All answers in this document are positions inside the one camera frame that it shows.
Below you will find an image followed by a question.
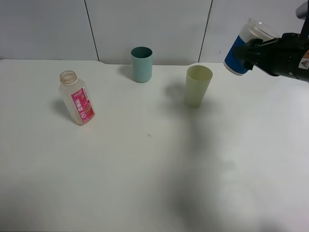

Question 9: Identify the teal plastic cup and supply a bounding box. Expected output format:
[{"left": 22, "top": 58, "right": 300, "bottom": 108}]
[{"left": 131, "top": 46, "right": 153, "bottom": 83}]

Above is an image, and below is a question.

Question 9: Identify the clear bottle with pink label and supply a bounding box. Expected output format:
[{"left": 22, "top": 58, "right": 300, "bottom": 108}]
[{"left": 59, "top": 71, "right": 95, "bottom": 126}]

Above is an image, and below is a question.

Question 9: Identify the glass cup with blue sleeve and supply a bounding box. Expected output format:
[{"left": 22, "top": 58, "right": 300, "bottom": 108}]
[{"left": 224, "top": 18, "right": 279, "bottom": 76}]

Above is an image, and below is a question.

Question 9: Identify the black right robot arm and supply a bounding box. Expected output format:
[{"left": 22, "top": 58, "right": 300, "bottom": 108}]
[{"left": 233, "top": 2, "right": 309, "bottom": 82}]

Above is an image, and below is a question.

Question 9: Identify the light green plastic cup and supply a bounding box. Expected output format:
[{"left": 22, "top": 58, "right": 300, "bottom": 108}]
[{"left": 185, "top": 65, "right": 213, "bottom": 107}]

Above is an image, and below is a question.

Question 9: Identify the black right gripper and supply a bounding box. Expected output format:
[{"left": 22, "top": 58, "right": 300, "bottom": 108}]
[{"left": 233, "top": 33, "right": 309, "bottom": 82}]

